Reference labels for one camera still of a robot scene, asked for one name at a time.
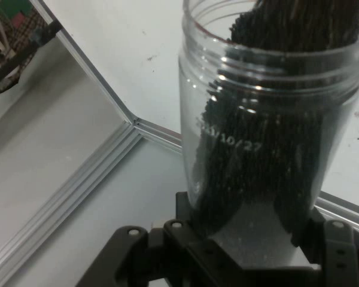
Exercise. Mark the aluminium frame post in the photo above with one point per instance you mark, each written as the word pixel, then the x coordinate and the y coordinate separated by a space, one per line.
pixel 63 203

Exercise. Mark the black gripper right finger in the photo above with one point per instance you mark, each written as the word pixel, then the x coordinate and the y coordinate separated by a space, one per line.
pixel 338 254

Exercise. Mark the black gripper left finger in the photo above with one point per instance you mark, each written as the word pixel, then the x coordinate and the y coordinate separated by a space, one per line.
pixel 167 254

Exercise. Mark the brown checked cloth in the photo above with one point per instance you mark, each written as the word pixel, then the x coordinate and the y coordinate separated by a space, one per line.
pixel 21 34

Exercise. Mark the clear plastic jar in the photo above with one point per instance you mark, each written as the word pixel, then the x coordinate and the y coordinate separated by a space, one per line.
pixel 194 104

